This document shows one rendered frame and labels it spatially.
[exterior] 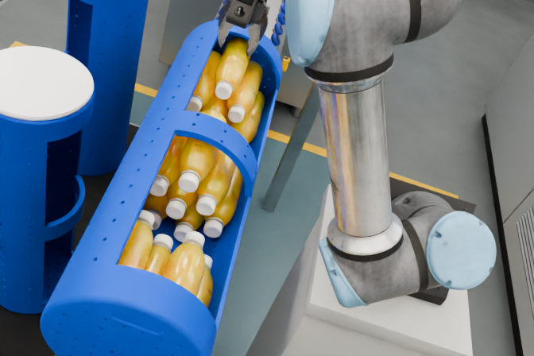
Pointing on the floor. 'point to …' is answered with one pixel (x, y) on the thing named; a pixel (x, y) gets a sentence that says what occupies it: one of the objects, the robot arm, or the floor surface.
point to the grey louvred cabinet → (515, 187)
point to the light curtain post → (299, 135)
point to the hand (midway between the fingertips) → (234, 48)
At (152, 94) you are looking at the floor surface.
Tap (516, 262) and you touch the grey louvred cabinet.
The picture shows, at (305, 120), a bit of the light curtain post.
